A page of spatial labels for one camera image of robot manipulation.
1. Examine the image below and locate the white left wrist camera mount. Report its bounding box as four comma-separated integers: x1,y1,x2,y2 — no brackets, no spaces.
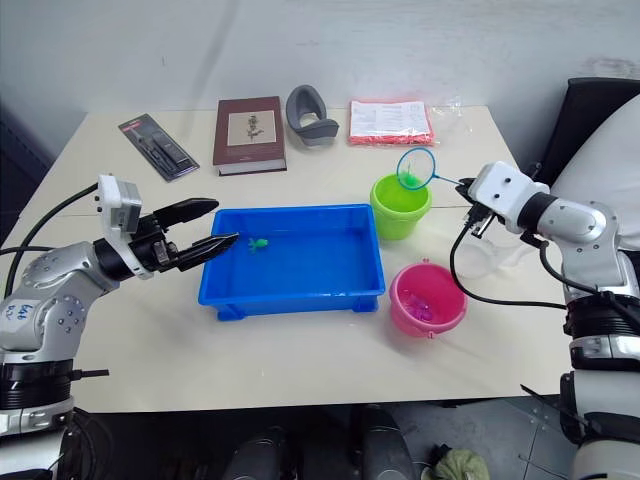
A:
95,173,154,279

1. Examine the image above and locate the black blister pack tool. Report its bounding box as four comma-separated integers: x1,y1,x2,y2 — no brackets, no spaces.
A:
117,113,201,183

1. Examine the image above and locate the clear plastic bag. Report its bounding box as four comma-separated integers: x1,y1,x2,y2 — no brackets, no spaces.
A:
429,96,477,135

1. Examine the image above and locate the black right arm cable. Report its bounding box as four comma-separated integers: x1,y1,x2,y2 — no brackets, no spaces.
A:
448,219,571,310

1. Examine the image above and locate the blue plastic tub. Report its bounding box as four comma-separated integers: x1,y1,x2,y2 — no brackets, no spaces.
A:
197,202,386,322

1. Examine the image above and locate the pink plastic bucket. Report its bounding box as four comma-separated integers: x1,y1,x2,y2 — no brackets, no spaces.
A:
388,263,469,342

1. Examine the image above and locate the white rounded fabric object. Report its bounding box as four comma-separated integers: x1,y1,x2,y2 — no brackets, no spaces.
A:
548,91,640,212

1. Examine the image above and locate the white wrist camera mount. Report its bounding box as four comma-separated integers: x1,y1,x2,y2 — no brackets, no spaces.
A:
469,160,551,234
95,173,154,279

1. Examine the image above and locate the purple toy fish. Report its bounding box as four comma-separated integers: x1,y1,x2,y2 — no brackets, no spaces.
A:
406,293,435,322

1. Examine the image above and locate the dark rounded shape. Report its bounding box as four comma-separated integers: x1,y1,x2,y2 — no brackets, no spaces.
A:
348,403,417,480
223,424,297,480

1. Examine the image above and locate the dark red hardcover book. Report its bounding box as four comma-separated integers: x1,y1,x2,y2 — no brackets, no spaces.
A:
211,95,290,178

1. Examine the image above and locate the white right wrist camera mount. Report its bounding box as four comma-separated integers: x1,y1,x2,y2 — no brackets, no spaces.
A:
469,160,551,234

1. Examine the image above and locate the blue fishing net black handle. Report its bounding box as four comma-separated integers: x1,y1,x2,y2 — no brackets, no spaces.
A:
396,147,469,194

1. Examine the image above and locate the red packet with paper label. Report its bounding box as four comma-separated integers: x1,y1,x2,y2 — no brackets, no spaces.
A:
346,98,434,148

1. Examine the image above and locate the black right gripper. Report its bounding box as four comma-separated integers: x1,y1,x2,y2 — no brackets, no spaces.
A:
455,176,507,241

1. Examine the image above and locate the olive green cloth bundle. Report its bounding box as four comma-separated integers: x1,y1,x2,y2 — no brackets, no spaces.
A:
431,445,491,480

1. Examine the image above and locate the green plastic bucket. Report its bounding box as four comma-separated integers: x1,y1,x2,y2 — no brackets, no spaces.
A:
369,172,433,242

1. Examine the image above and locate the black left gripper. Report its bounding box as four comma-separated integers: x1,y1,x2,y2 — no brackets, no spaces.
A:
130,197,241,274

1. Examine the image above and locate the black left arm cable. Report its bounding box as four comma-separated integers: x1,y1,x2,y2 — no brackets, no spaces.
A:
0,182,101,301

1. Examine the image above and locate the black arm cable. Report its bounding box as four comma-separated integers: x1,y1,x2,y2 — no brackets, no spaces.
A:
0,182,101,301
448,219,571,310

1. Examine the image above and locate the black chair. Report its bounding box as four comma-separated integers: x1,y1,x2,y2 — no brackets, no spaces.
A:
541,76,640,187

